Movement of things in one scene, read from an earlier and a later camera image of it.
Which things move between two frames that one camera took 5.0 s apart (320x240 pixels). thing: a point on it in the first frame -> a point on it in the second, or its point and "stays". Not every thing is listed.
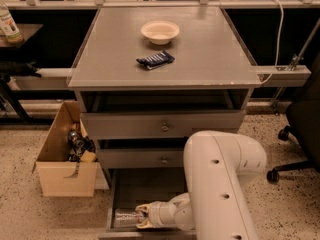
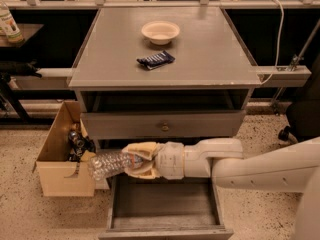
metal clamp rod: x=297 y=58 stays
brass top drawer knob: x=164 y=127 stays
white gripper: x=154 y=214 -> x=171 y=160
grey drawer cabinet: x=145 y=79 stays
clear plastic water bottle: x=127 y=217 -> x=112 y=162
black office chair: x=303 y=119 stays
